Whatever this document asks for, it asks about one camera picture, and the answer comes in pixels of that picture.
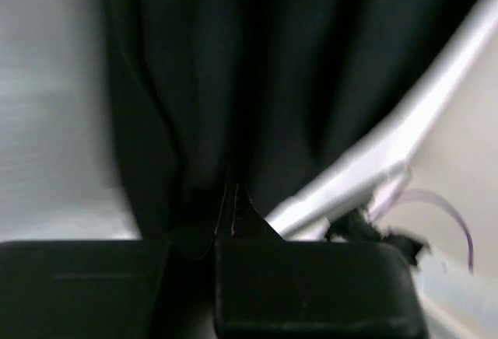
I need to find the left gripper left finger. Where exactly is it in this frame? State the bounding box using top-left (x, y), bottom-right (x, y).
top-left (1, 240), bottom-right (169, 339)

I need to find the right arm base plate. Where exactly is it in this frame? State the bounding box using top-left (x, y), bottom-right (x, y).
top-left (324, 207), bottom-right (429, 267)

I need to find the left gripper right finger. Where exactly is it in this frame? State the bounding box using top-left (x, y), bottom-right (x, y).
top-left (214, 239), bottom-right (429, 338)

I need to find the aluminium frame rail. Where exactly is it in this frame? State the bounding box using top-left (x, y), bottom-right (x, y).
top-left (266, 14), bottom-right (497, 237)

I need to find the black skirt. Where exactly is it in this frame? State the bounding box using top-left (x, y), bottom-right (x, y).
top-left (103, 0), bottom-right (477, 258)

